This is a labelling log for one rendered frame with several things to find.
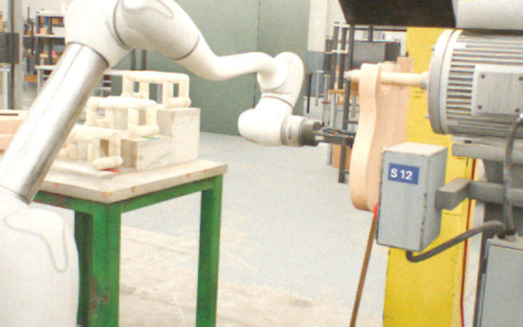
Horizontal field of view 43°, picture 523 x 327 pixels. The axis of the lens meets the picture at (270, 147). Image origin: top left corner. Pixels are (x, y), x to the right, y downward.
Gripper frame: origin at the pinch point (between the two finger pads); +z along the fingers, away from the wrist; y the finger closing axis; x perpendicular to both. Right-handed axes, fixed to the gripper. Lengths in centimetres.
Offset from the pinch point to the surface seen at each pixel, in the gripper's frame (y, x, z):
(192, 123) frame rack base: -6, -3, -63
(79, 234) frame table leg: -4, -49, -110
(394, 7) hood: -5.9, 36.4, 1.0
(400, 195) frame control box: 44.9, -3.4, 21.4
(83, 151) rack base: 21, -11, -85
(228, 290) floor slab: -124, -111, -116
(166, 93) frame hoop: 2, 7, -68
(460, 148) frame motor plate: 21.7, 4.3, 27.8
